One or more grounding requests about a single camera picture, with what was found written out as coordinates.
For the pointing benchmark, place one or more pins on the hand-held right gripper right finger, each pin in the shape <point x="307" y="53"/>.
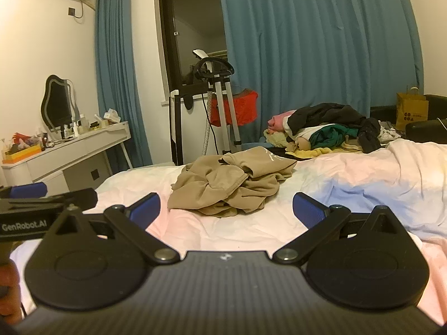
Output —
<point x="307" y="210"/>

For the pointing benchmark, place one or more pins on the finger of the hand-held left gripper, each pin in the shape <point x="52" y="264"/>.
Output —
<point x="29" y="190"/>
<point x="82" y="197"/>

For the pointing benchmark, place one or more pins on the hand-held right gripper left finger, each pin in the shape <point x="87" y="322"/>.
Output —
<point x="147" y="210"/>

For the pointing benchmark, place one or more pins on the beige t-shirt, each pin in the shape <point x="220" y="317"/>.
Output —
<point x="216" y="181"/>

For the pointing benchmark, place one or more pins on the pile of mixed clothes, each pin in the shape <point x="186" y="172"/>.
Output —
<point x="324" y="122"/>

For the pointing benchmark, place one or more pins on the person's left hand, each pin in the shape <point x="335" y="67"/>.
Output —
<point x="7" y="288"/>

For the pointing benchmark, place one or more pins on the orange tray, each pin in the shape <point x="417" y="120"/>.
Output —
<point x="22" y="154"/>

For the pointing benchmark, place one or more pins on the white vanity desk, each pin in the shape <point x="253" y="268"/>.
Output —
<point x="80" y="148"/>

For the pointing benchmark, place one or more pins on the pastel duvet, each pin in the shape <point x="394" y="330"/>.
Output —
<point x="366" y="181"/>

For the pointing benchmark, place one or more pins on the group of cosmetic bottles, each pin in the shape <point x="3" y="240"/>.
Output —
<point x="83" y="124"/>

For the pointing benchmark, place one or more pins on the blue cloth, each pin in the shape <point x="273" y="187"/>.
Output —
<point x="255" y="146"/>

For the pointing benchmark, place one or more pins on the tissue box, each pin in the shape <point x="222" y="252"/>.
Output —
<point x="111" y="115"/>

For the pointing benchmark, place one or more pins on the wavy black framed mirror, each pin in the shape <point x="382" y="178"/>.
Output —
<point x="57" y="103"/>

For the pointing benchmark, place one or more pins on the white patterned cloth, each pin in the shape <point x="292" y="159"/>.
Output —
<point x="391" y="131"/>

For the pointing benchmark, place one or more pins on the red hanging garment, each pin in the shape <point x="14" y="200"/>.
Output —
<point x="244" y="108"/>

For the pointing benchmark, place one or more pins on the narrow blue curtain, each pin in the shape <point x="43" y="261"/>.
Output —
<point x="117" y="76"/>

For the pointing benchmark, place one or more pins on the exercise bike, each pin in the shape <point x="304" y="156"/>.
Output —
<point x="218" y="87"/>

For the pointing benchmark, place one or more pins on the yellow paper bag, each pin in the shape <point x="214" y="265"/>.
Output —
<point x="412" y="111"/>

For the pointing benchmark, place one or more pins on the black sofa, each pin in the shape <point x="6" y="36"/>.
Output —
<point x="427" y="129"/>

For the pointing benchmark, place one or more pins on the wide blue curtain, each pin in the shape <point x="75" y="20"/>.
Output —
<point x="314" y="49"/>

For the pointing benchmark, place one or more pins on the dark window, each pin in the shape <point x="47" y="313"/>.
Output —
<point x="192" y="24"/>

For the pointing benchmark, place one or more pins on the white black folded frame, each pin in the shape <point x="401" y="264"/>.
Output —
<point x="176" y="129"/>

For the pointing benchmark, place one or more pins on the small wall socket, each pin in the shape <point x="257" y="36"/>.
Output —
<point x="72" y="11"/>

